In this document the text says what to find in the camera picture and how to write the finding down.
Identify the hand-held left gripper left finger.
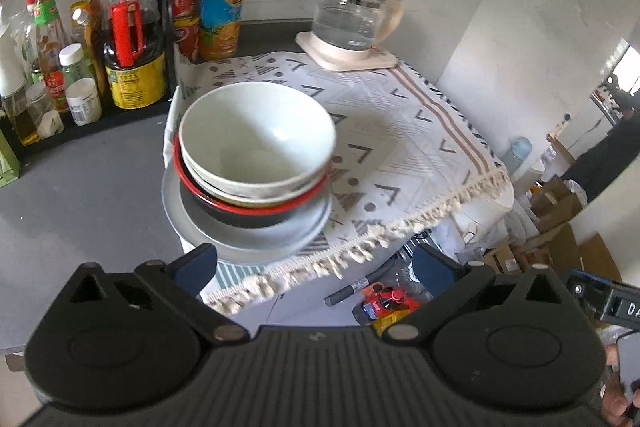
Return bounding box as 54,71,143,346
65,243,251,343

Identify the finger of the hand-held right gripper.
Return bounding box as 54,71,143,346
566,268,613,308

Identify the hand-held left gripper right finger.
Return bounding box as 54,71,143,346
382,242,573,343

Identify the grey plate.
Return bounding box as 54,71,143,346
161,162,333,264

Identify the red and black bowl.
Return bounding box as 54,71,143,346
172,139,332,229

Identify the beige speckled bowl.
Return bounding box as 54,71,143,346
182,157,333,208

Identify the pale green ceramic bowl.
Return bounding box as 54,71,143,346
178,82,337,200

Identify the person's right hand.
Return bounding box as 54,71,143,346
602,343,633,427

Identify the brown cardboard box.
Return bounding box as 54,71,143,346
537,222,623,283
530,177,583,228

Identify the red snack packet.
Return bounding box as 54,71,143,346
357,284,421,325

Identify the black marker pen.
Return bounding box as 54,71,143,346
324,274,383,308

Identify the patterned white fringed cloth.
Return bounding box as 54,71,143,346
167,49,516,315

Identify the pale blue water bottle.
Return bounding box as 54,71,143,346
507,136,533,172

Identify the white label jar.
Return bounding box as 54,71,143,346
66,78,102,126

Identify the small clear jar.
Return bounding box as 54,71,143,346
25,82,65,138

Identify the green carton box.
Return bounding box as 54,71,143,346
0,127,21,190

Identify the cooking oil bottle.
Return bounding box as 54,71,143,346
0,92,41,145

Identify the beige kettle base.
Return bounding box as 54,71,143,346
295,32,399,72

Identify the clear jar white cap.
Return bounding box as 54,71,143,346
59,43,96,80

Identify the glass kettle with beige lid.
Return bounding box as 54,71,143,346
311,0,405,50

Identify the yellow seasoning bottle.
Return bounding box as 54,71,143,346
69,0,108,95

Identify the white plastic bottle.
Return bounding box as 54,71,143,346
0,24,28,98

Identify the green label sauce bottle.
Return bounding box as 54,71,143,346
27,0,71,112

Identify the soy sauce bottle red handle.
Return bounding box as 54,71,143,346
102,0,167,110

